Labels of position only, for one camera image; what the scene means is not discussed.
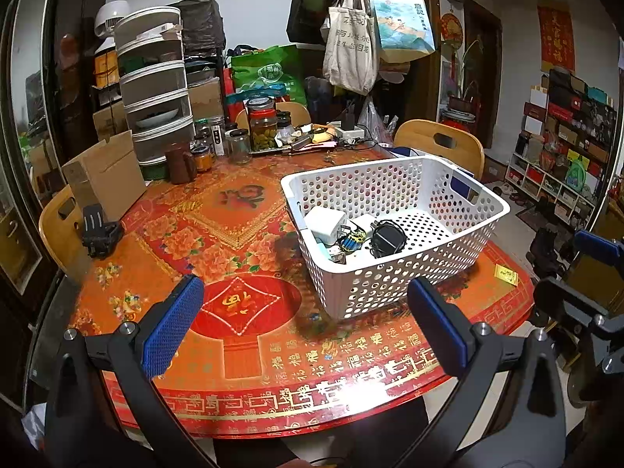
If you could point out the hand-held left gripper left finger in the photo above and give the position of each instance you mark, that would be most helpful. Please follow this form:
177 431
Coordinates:
173 321

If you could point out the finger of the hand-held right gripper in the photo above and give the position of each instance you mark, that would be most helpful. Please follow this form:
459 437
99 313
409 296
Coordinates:
570 300
597 246

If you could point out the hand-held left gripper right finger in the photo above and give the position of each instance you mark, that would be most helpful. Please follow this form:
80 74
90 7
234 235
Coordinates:
436 321

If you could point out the white perforated plastic basket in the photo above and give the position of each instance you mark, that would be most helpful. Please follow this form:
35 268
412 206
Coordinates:
390 282

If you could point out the small white box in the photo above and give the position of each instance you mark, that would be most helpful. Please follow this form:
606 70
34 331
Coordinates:
365 222

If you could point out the white power adapter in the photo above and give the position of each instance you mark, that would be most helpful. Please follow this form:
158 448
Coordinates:
321 224

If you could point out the yellow packet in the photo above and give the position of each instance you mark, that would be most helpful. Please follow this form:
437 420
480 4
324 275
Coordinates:
506 274

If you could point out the white cubby shelf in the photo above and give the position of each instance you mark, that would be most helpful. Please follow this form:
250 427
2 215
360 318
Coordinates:
536 175

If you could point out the stack of gift boxes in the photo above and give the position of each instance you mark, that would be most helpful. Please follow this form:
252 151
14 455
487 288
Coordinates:
565 107

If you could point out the brown ceramic mug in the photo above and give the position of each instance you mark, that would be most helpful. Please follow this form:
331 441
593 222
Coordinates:
178 163

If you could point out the brown cardboard box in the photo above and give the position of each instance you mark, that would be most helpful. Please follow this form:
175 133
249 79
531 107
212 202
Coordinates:
102 175

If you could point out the small orange-filled jar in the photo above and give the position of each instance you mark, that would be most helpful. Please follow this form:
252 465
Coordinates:
201 161

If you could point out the empty glass jar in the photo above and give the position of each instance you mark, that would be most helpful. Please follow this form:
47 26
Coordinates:
239 148

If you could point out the white bottle with black label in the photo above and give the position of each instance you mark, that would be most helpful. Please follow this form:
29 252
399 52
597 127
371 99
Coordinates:
219 141

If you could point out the clear plastic bag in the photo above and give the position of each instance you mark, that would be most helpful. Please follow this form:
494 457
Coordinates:
373 124

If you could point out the glass jar of pickled fruit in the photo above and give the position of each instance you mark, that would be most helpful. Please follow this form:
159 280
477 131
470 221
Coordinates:
262 131

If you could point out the potted plant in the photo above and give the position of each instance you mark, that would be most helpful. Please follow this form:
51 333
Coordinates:
469 73

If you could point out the cardboard carton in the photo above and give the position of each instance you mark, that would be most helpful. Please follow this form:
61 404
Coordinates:
204 100

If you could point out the small dark-lid jar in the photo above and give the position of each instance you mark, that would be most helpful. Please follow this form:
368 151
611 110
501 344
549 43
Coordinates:
285 122

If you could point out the grey tiered storage rack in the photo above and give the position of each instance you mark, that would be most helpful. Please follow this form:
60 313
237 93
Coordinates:
153 83

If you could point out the dark glass door cabinet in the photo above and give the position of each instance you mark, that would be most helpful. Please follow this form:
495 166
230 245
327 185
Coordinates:
29 107

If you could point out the orange boxes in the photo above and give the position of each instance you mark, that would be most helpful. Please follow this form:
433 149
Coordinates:
105 70

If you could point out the green shopping bag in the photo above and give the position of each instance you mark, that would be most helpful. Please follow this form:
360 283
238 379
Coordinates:
268 70

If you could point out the beige canvas tote bag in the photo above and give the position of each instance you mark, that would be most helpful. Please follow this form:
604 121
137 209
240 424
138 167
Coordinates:
348 44

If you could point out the blue printed tote bag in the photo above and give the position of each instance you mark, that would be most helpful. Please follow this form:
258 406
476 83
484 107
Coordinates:
402 24

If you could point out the black fabric bag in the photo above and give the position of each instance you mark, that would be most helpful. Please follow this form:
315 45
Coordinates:
200 24

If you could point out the white round fan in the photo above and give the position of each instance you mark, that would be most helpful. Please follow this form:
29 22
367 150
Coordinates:
111 17

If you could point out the black hanging bag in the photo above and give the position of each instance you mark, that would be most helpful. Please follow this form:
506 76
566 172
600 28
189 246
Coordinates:
302 14

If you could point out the black clamp mount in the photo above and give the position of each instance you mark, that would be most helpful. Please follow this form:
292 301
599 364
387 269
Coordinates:
100 234

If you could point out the red wall scroll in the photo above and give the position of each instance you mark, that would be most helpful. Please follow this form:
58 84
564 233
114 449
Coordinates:
555 36

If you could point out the red round wall ornament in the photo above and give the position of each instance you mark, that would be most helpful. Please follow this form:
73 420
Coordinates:
452 27

